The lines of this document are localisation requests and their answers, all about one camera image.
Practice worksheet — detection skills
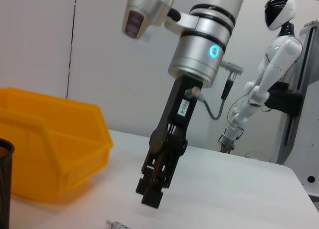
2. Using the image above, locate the black mesh pen holder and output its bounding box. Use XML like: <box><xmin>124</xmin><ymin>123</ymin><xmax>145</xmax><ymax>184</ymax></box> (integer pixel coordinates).
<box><xmin>0</xmin><ymin>137</ymin><xmax>15</xmax><ymax>229</ymax></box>

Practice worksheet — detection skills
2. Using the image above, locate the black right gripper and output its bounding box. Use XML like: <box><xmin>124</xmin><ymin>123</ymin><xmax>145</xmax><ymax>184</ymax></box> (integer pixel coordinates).
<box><xmin>149</xmin><ymin>76</ymin><xmax>203</xmax><ymax>151</ymax></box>

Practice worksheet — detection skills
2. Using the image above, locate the yellow plastic storage bin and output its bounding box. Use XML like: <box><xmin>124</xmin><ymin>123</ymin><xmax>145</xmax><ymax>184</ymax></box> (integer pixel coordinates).
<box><xmin>0</xmin><ymin>87</ymin><xmax>114</xmax><ymax>205</ymax></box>

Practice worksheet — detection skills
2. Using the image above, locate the right wrist cable with connector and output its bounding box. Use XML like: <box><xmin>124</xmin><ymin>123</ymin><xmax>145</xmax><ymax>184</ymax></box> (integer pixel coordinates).
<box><xmin>185</xmin><ymin>61</ymin><xmax>244</xmax><ymax>120</ymax></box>

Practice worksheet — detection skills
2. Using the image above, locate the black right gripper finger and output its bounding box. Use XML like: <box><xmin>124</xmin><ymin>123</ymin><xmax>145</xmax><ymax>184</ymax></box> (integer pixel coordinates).
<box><xmin>141</xmin><ymin>141</ymin><xmax>188</xmax><ymax>210</ymax></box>
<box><xmin>135</xmin><ymin>150</ymin><xmax>160</xmax><ymax>194</ymax></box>

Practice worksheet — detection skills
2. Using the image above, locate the clear grey ballpoint pen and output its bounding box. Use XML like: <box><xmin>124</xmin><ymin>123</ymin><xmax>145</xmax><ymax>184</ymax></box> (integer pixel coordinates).
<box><xmin>106</xmin><ymin>219</ymin><xmax>130</xmax><ymax>229</ymax></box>

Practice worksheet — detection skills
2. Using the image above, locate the white humanoid robot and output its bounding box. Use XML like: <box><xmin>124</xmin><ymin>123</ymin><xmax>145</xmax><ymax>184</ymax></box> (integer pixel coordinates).
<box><xmin>219</xmin><ymin>0</ymin><xmax>304</xmax><ymax>152</ymax></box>

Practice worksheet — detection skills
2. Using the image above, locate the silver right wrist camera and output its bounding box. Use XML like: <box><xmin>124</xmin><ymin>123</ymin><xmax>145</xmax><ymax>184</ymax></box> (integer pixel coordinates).
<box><xmin>121</xmin><ymin>0</ymin><xmax>200</xmax><ymax>40</ymax></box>

